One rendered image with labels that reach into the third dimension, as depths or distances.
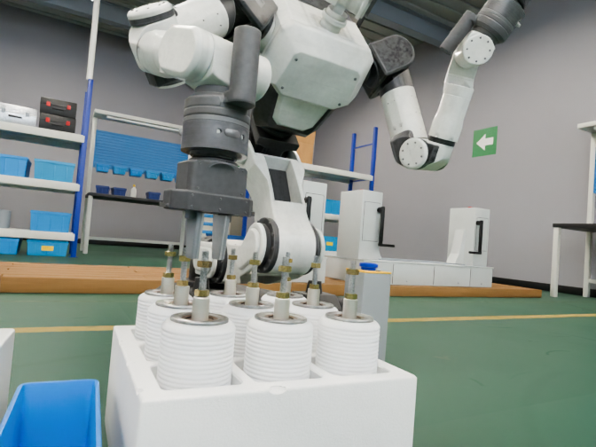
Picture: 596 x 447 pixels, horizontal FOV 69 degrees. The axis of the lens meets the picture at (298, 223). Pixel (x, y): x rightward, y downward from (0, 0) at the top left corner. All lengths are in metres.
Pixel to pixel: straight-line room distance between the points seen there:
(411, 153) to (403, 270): 2.53
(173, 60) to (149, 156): 6.14
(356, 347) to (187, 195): 0.32
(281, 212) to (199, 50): 0.61
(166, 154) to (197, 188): 6.26
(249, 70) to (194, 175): 0.15
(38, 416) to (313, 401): 0.43
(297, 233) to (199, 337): 0.58
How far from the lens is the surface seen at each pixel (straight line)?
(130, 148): 6.72
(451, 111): 1.13
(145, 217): 9.10
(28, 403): 0.81
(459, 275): 4.07
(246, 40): 0.58
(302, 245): 1.08
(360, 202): 3.41
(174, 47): 0.63
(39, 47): 9.48
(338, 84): 1.12
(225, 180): 0.58
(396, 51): 1.23
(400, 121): 1.17
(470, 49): 1.11
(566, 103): 6.40
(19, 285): 2.56
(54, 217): 5.27
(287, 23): 1.06
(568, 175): 6.16
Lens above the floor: 0.36
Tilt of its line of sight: 2 degrees up
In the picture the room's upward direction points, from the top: 5 degrees clockwise
